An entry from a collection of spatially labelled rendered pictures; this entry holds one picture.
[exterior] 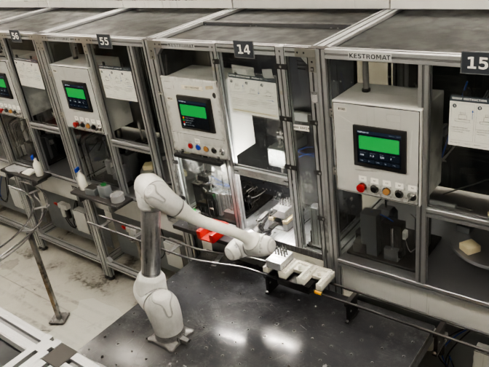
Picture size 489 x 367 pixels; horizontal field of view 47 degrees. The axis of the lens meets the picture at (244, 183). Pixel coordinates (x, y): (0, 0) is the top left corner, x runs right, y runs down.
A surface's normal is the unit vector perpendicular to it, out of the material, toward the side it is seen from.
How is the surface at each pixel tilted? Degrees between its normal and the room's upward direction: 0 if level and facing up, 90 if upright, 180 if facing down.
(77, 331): 0
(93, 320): 0
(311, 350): 0
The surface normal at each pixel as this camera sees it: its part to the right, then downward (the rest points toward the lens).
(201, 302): -0.13, -0.88
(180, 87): -0.60, 0.43
